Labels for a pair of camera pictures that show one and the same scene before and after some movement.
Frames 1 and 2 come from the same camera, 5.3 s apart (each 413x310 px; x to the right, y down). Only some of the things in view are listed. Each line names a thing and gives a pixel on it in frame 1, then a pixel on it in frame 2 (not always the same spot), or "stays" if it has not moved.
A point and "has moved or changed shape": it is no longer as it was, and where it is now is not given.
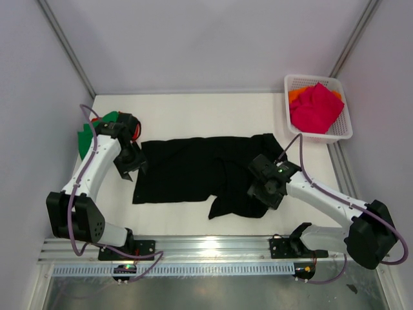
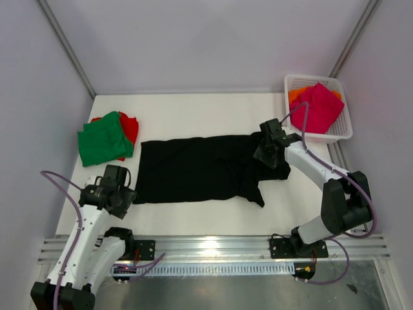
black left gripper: x=141 y=160 → x=129 y=195
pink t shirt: x=315 y=110 stays
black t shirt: x=218 y=167 has moved or changed shape
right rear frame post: x=366 y=17 stays
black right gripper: x=256 y=189 → x=259 y=154
